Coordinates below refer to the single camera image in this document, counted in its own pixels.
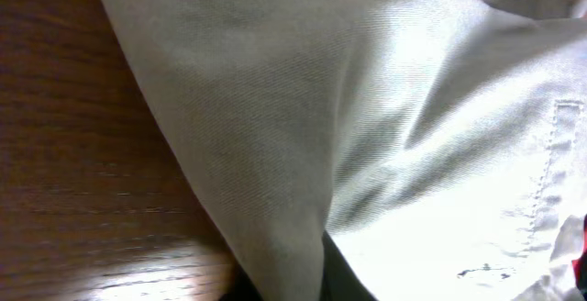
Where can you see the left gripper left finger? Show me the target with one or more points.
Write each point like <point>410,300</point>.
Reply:
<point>242,289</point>

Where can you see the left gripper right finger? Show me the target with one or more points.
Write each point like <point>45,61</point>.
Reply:
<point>339,282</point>

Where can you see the khaki beige shorts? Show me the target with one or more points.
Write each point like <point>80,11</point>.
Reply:
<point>440,143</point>

